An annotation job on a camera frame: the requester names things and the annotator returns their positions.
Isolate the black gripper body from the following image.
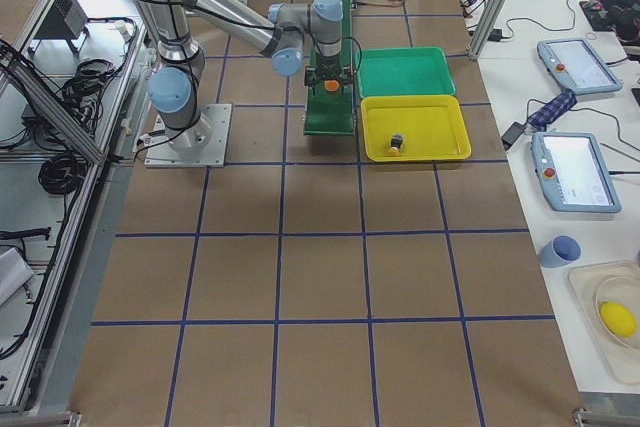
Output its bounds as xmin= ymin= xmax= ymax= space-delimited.
xmin=304 ymin=54 xmax=353 ymax=92

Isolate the orange cylinder plain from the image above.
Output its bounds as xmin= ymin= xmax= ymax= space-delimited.
xmin=323 ymin=79 xmax=340 ymax=92

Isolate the yellow push button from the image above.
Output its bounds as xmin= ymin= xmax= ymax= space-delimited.
xmin=386 ymin=133 xmax=404 ymax=157

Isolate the green conveyor belt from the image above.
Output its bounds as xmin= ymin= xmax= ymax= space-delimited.
xmin=303 ymin=0 xmax=355 ymax=136

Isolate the green plastic tray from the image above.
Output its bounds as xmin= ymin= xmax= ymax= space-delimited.
xmin=355 ymin=47 xmax=456 ymax=98

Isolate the yellow plastic tray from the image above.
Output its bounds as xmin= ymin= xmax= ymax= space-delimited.
xmin=361 ymin=95 xmax=472 ymax=162

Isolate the black power adapter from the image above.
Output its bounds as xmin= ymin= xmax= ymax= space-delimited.
xmin=501 ymin=122 xmax=526 ymax=151

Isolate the blue checkered cloth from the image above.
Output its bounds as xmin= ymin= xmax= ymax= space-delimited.
xmin=527 ymin=89 xmax=577 ymax=132

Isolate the teach pendant far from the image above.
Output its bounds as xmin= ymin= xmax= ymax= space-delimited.
xmin=536 ymin=38 xmax=622 ymax=96

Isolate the teach pendant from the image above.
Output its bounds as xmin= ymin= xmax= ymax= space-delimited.
xmin=531 ymin=132 xmax=622 ymax=214
xmin=536 ymin=38 xmax=622 ymax=96

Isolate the teach pendant near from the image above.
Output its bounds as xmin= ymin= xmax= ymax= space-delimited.
xmin=531 ymin=132 xmax=622 ymax=214

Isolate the blue plastic cup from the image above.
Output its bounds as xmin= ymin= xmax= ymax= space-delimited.
xmin=538 ymin=235 xmax=582 ymax=268

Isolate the beige tray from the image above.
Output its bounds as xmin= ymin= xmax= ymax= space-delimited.
xmin=568 ymin=261 xmax=639 ymax=385

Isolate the yellow lemon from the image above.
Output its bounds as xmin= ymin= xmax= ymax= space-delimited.
xmin=599 ymin=301 xmax=637 ymax=338

